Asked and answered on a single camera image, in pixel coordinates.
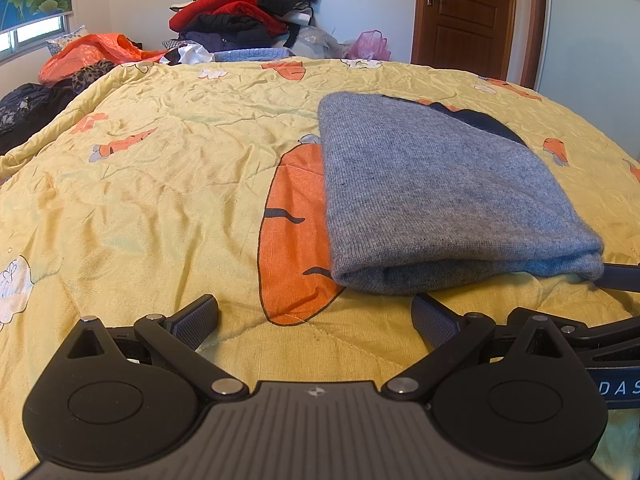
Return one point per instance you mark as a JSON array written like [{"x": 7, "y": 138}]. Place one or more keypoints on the leopard print cloth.
[{"x": 87, "y": 76}]

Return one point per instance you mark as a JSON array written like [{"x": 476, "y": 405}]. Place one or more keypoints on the yellow carrot-print blanket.
[{"x": 150, "y": 185}]

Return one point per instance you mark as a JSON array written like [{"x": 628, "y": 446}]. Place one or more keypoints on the dark clothes heap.
[{"x": 25, "y": 110}]

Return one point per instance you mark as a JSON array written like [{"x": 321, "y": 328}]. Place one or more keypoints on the white crumpled cloth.
[{"x": 190, "y": 54}]

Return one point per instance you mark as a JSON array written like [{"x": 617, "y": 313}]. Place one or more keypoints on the window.
[{"x": 30, "y": 35}]

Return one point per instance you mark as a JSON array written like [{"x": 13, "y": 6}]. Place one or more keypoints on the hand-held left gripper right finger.
[{"x": 432, "y": 322}]

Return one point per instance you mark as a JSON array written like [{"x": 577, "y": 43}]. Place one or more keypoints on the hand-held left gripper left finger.
[{"x": 197, "y": 321}]

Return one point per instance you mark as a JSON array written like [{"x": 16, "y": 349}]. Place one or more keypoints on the clear plastic bag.
[{"x": 320, "y": 42}]

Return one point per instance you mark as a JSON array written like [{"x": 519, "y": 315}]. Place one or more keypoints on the brown wooden door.
[{"x": 467, "y": 15}]

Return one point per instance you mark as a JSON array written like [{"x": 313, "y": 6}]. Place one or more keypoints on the pile of clothes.
[{"x": 240, "y": 5}]

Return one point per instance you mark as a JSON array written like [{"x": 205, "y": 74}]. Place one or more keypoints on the pink plastic bag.
[{"x": 370, "y": 47}]

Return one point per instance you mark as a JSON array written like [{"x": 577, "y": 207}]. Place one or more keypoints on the grey sweater with navy sleeves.
[{"x": 425, "y": 185}]

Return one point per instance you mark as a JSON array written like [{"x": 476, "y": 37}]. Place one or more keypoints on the floral pillow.
[{"x": 67, "y": 40}]

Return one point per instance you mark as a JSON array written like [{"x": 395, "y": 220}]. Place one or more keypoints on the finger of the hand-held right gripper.
[
  {"x": 600, "y": 342},
  {"x": 622, "y": 279}
]

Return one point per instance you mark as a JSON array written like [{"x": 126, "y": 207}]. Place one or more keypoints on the light blue knit cloth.
[{"x": 250, "y": 55}]

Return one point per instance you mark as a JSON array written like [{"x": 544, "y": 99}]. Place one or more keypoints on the brown wooden door frame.
[{"x": 534, "y": 20}]

